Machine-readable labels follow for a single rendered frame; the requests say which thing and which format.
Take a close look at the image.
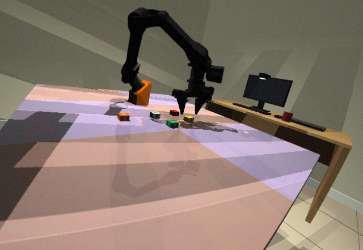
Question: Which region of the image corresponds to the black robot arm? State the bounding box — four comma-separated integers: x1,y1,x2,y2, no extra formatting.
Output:
121,7,224,99

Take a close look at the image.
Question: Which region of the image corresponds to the white block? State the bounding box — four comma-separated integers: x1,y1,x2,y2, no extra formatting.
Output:
150,112,161,118

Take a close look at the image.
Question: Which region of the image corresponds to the yellow block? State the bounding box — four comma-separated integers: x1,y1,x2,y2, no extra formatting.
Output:
183,116,194,122

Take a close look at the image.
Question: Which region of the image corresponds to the green block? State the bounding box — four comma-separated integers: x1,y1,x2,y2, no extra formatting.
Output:
166,120,179,128

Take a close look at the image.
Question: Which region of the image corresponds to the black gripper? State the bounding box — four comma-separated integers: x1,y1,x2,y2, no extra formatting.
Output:
172,77,212,115

